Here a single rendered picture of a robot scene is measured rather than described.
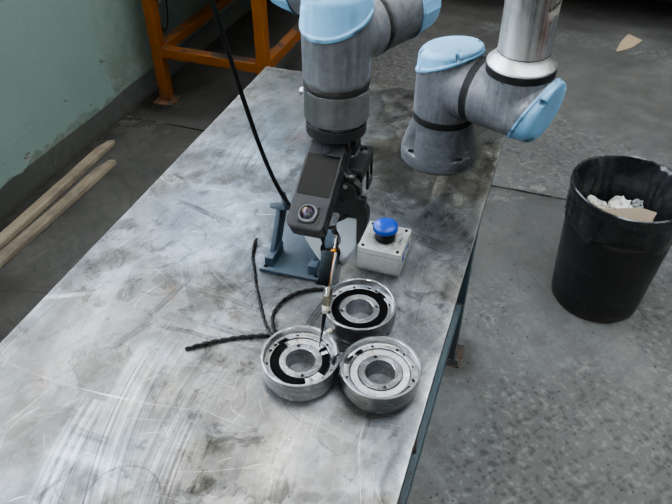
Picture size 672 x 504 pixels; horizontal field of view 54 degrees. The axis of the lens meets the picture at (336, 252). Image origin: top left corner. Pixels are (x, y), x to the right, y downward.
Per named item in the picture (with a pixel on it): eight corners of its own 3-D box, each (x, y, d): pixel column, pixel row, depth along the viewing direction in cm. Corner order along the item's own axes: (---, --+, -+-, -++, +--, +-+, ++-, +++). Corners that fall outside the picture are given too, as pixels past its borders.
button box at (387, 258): (399, 277, 104) (401, 254, 101) (356, 267, 106) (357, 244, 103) (411, 246, 110) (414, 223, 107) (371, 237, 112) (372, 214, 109)
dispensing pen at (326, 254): (305, 346, 88) (324, 222, 86) (313, 339, 92) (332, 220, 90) (321, 349, 88) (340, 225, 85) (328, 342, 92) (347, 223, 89)
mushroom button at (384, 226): (393, 257, 104) (394, 233, 101) (368, 252, 105) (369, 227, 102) (399, 242, 107) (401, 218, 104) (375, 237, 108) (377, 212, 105)
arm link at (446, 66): (435, 88, 132) (442, 21, 123) (494, 110, 125) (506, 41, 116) (399, 111, 125) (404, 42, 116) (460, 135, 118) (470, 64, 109)
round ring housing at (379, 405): (434, 388, 88) (437, 369, 85) (378, 433, 83) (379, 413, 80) (380, 343, 94) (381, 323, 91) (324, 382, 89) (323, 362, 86)
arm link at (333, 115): (360, 104, 70) (288, 94, 72) (359, 141, 73) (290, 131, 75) (377, 73, 76) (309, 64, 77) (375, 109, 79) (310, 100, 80)
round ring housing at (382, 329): (362, 287, 103) (363, 267, 100) (409, 326, 97) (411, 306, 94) (309, 318, 98) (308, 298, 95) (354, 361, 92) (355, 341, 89)
